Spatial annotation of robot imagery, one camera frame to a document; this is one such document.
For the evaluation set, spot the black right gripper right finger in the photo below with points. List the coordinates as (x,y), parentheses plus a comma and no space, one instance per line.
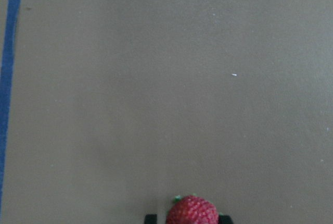
(225,219)

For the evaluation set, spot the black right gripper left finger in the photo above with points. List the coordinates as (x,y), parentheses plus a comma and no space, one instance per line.
(150,219)

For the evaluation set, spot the red strawberry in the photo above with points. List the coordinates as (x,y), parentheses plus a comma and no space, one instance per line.
(192,209)

